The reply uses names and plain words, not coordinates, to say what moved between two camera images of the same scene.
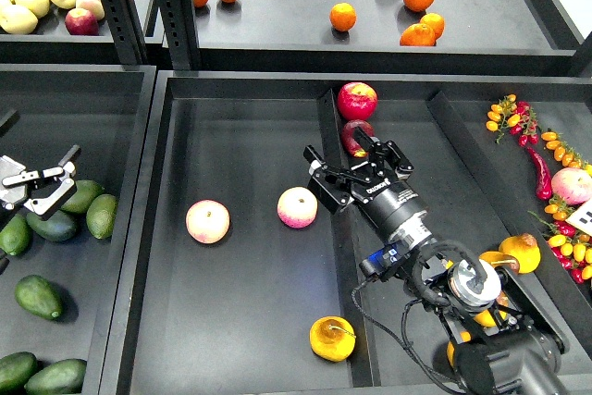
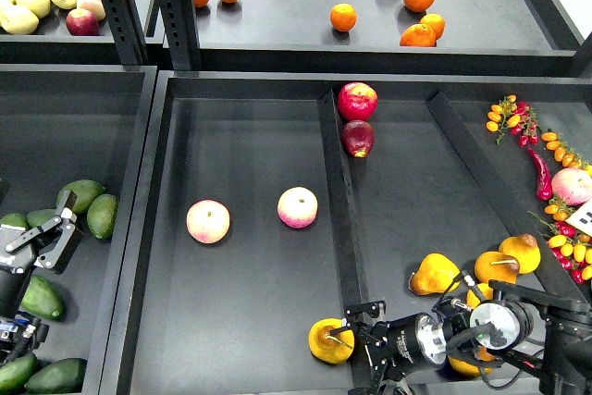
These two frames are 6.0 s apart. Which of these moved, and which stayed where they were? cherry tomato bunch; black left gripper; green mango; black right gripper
Moved: black left gripper; black right gripper
Stayed: cherry tomato bunch; green mango
